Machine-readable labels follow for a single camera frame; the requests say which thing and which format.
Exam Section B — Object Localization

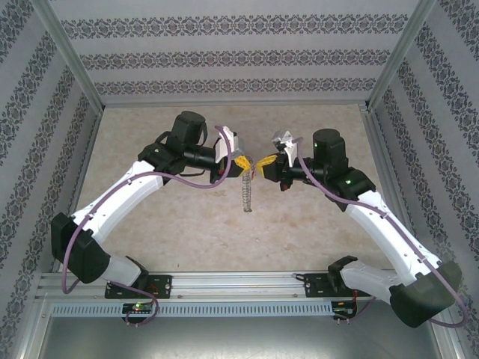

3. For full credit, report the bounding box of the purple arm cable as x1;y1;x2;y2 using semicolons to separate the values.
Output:
61;125;232;325
291;137;469;331

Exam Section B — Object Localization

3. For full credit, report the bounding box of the large grey keyring with rings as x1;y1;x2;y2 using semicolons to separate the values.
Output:
239;164;259;215

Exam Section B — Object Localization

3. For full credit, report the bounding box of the grey sheet metal panel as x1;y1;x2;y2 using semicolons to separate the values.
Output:
37;316;441;359

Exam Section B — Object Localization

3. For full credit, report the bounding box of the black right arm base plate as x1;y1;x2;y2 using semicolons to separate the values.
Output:
303;271;373;299

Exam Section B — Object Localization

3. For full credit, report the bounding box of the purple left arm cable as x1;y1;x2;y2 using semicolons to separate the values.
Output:
61;125;232;325

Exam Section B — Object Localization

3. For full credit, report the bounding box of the aluminium frame post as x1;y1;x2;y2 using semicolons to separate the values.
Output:
29;0;105;110
365;0;438;110

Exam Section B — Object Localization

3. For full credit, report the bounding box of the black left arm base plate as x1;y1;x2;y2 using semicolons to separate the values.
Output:
104;274;173;300

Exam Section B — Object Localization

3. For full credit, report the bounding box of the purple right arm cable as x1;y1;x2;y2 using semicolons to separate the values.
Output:
291;137;469;331

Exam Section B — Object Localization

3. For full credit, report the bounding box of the circuit board with green light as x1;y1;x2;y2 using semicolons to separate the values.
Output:
122;301;155;315

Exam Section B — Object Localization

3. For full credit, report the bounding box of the small dark circuit board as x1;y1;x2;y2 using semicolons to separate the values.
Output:
332;300;359;318

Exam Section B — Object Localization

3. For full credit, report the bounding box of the aluminium mounting rail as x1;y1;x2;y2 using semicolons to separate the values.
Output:
35;271;442;302

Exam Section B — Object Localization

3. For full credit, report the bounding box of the slotted grey cable duct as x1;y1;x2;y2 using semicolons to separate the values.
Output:
50;301;334;317

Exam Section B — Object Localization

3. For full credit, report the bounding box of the aluminium rear frame bar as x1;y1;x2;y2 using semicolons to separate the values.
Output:
100;99;370;108

